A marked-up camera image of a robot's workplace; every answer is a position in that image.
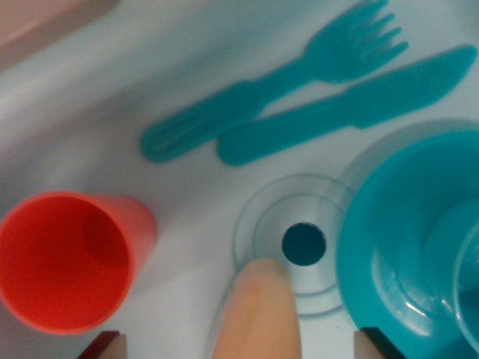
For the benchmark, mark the grey toy faucet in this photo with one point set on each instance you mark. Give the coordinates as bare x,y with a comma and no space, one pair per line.
30,18

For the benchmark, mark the light blue toy sink unit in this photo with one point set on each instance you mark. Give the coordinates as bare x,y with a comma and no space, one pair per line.
112,93

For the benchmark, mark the teal plastic plate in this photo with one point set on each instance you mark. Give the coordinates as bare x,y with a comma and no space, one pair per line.
374,224

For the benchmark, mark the red plastic tumbler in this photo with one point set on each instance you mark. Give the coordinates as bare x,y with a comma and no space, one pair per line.
56,261

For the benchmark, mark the teal plastic fork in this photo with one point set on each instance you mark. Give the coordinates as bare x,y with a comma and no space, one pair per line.
206,119

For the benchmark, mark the teal plastic knife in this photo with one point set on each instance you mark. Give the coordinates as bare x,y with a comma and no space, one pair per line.
299,127

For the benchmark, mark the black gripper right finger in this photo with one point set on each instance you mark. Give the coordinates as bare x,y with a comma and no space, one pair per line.
370,346

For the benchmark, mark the cream detergent bottle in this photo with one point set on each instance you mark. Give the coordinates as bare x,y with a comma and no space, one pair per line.
258,318

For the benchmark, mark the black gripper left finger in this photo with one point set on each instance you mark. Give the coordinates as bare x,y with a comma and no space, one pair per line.
110,348

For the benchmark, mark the teal plastic mug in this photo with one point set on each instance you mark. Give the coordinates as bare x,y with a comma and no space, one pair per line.
469,299

